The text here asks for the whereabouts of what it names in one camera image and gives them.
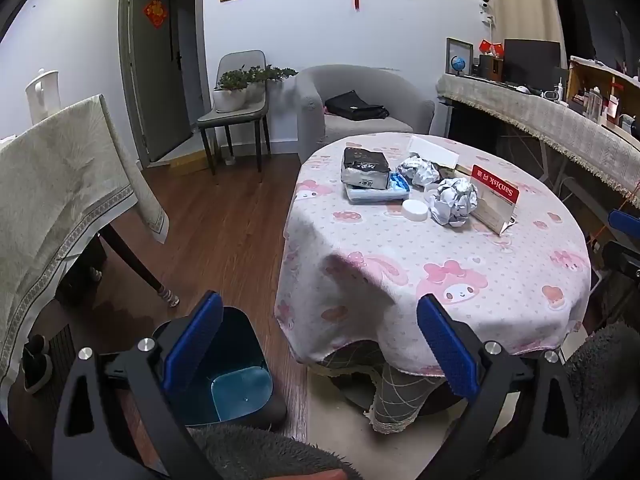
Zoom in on red and white card package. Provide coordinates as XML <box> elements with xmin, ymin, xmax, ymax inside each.
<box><xmin>470</xmin><ymin>164</ymin><xmax>520</xmax><ymax>236</ymax></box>

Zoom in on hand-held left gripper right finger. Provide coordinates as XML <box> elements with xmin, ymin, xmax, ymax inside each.
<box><xmin>416</xmin><ymin>294</ymin><xmax>583</xmax><ymax>480</ymax></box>

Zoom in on picture frame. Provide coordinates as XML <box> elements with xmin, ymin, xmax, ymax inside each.
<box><xmin>446</xmin><ymin>37</ymin><xmax>474</xmax><ymax>77</ymax></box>

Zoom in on pink printed tablecloth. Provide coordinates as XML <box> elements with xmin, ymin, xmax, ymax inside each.
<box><xmin>274</xmin><ymin>132</ymin><xmax>593</xmax><ymax>378</ymax></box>

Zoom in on dark blue waste bin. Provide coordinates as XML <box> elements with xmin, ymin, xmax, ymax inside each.
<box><xmin>150</xmin><ymin>305</ymin><xmax>288</xmax><ymax>431</ymax></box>

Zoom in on dark ribbed floor mat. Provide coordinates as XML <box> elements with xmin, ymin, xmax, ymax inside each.
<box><xmin>20</xmin><ymin>324</ymin><xmax>76</xmax><ymax>411</ymax></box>

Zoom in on beige fringed desk cloth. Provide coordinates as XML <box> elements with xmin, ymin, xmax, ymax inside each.
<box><xmin>436</xmin><ymin>72</ymin><xmax>640</xmax><ymax>208</ymax></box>

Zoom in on dark slipper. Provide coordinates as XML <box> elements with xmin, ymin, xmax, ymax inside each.
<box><xmin>24</xmin><ymin>354</ymin><xmax>53</xmax><ymax>394</ymax></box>
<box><xmin>22</xmin><ymin>334</ymin><xmax>50</xmax><ymax>361</ymax></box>

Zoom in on white electric kettle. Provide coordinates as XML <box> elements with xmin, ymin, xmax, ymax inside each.
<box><xmin>25</xmin><ymin>69</ymin><xmax>62</xmax><ymax>126</ymax></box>

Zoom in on grey dining chair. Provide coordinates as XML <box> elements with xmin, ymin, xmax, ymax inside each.
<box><xmin>197</xmin><ymin>50</ymin><xmax>272</xmax><ymax>176</ymax></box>

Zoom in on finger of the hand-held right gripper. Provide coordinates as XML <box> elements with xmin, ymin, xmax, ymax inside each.
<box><xmin>602</xmin><ymin>241</ymin><xmax>640</xmax><ymax>283</ymax></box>
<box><xmin>609</xmin><ymin>209</ymin><xmax>640</xmax><ymax>241</ymax></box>

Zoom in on beige patterned tablecloth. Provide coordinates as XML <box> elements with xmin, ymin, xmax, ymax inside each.
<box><xmin>0</xmin><ymin>94</ymin><xmax>171</xmax><ymax>411</ymax></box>

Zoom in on grey door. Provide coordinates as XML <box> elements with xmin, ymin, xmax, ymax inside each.
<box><xmin>119</xmin><ymin>0</ymin><xmax>197</xmax><ymax>168</ymax></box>

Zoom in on dark wooden table leg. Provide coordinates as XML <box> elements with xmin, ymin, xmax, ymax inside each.
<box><xmin>100</xmin><ymin>224</ymin><xmax>181</xmax><ymax>308</ymax></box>

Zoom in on blue packet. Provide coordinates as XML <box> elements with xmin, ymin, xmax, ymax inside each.
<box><xmin>344</xmin><ymin>172</ymin><xmax>412</xmax><ymax>205</ymax></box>

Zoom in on red diamond door sticker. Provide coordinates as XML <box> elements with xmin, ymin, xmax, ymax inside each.
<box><xmin>143</xmin><ymin>0</ymin><xmax>168</xmax><ymax>29</ymax></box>

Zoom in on black monitor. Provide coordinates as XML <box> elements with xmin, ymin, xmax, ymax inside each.
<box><xmin>502</xmin><ymin>39</ymin><xmax>562</xmax><ymax>88</ymax></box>

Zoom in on paper ball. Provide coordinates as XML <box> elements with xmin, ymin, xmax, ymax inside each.
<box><xmin>397</xmin><ymin>155</ymin><xmax>441</xmax><ymax>188</ymax></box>
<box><xmin>429</xmin><ymin>177</ymin><xmax>480</xmax><ymax>227</ymax></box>

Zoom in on potted plant in white pot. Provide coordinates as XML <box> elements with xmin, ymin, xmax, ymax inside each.
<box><xmin>212</xmin><ymin>65</ymin><xmax>249</xmax><ymax>113</ymax></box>
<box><xmin>245</xmin><ymin>64</ymin><xmax>298</xmax><ymax>103</ymax></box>

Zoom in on grey armchair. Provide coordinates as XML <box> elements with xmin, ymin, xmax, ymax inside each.
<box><xmin>296</xmin><ymin>64</ymin><xmax>436</xmax><ymax>163</ymax></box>

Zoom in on black bag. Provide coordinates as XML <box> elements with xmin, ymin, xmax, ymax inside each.
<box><xmin>324</xmin><ymin>90</ymin><xmax>390</xmax><ymax>121</ymax></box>

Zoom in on person's fleece trousers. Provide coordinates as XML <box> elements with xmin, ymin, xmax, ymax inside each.
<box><xmin>187</xmin><ymin>322</ymin><xmax>640</xmax><ymax>480</ymax></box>

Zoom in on cardboard shelf box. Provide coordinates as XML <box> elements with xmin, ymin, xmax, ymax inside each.
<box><xmin>567</xmin><ymin>55</ymin><xmax>640</xmax><ymax>131</ymax></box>

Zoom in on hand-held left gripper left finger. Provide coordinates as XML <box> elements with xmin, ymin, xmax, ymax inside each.
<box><xmin>51</xmin><ymin>290</ymin><xmax>224</xmax><ymax>480</ymax></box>

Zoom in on beige curtain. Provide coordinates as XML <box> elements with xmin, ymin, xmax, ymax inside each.
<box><xmin>482</xmin><ymin>0</ymin><xmax>568</xmax><ymax>68</ymax></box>

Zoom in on black tissue pack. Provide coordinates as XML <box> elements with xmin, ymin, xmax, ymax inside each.
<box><xmin>341</xmin><ymin>147</ymin><xmax>392</xmax><ymax>190</ymax></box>

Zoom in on wooden speaker box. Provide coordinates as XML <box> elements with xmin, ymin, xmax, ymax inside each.
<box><xmin>478</xmin><ymin>54</ymin><xmax>505</xmax><ymax>81</ymax></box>

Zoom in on flat cardboard box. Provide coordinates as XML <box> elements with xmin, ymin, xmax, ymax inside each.
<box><xmin>170</xmin><ymin>152</ymin><xmax>208</xmax><ymax>176</ymax></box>

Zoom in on white box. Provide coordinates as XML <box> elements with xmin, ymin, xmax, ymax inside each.
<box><xmin>407</xmin><ymin>135</ymin><xmax>460</xmax><ymax>168</ymax></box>

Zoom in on beige floor rug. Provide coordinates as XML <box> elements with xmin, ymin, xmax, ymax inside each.
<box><xmin>304</xmin><ymin>360</ymin><xmax>481</xmax><ymax>480</ymax></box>

